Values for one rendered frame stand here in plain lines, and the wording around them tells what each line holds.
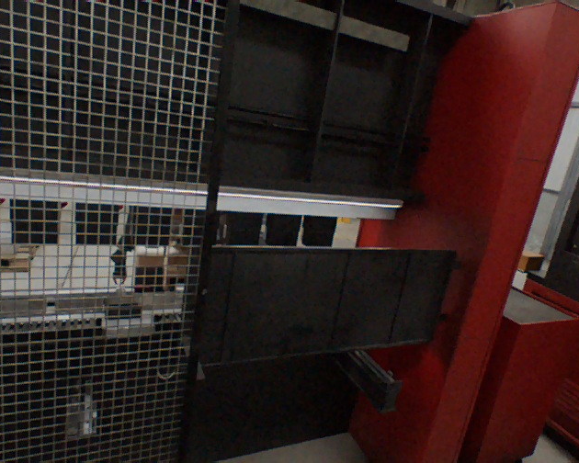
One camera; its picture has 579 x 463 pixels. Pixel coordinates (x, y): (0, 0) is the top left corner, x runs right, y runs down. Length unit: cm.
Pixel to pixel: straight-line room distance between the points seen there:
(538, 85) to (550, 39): 16
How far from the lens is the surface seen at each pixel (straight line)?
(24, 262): 454
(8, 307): 187
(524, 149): 186
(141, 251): 278
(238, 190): 154
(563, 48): 194
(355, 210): 206
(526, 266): 337
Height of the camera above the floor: 174
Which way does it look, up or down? 14 degrees down
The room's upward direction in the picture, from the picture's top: 9 degrees clockwise
